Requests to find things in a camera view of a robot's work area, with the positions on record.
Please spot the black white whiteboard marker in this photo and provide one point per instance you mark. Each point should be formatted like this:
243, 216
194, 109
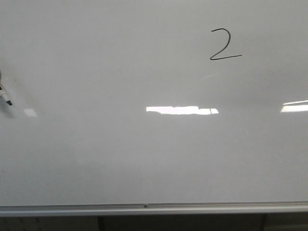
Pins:
4, 95

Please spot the white whiteboard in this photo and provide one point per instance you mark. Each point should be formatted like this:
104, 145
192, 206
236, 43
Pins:
153, 101

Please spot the aluminium whiteboard tray rail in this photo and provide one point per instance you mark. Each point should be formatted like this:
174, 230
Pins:
152, 209

